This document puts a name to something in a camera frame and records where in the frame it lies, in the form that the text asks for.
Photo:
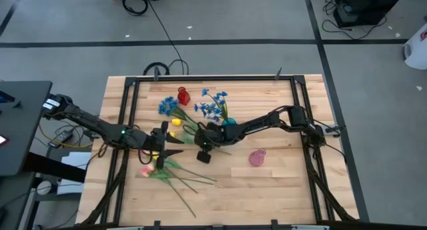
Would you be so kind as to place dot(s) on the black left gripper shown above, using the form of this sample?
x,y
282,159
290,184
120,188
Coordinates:
x,y
155,141

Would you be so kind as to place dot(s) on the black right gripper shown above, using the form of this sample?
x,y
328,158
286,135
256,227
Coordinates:
x,y
210,136

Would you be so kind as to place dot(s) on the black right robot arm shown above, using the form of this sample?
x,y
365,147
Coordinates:
x,y
260,121

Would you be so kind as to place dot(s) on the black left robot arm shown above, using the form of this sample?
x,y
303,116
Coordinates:
x,y
100,125

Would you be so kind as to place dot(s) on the teal glass vase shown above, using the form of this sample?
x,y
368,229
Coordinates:
x,y
229,122

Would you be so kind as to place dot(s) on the red glass vase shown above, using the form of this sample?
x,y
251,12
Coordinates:
x,y
183,97

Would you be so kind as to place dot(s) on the pink glass vase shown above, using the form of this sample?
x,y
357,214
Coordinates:
x,y
256,158

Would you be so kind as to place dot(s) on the white board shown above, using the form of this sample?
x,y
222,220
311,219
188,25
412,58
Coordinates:
x,y
76,160

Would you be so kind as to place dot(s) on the black power adapter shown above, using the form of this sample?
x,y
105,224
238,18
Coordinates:
x,y
60,138

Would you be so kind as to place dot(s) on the black side desk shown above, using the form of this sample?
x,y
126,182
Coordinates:
x,y
23,123

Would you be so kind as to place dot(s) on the lit tablet screen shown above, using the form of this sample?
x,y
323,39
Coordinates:
x,y
2,140

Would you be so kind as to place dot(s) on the black equipment case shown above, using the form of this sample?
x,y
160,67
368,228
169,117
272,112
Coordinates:
x,y
367,6

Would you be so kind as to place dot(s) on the white plastic bin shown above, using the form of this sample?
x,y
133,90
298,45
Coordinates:
x,y
417,50

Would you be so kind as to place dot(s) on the black aluminium rig frame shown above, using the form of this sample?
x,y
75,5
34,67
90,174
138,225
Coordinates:
x,y
300,90

